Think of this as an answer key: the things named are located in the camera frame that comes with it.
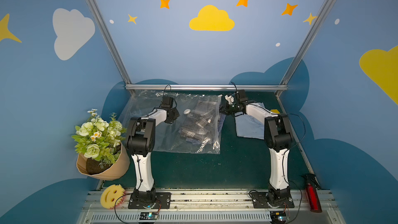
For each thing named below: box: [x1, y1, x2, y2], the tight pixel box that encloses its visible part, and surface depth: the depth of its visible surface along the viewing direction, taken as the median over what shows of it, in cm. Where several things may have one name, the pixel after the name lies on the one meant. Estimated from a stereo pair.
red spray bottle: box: [301, 173, 323, 214], surface depth 76 cm
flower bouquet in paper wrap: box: [70, 108, 131, 181], surface depth 67 cm
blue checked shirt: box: [217, 113, 227, 133], surface depth 100 cm
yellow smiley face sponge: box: [100, 184, 125, 210], surface depth 75 cm
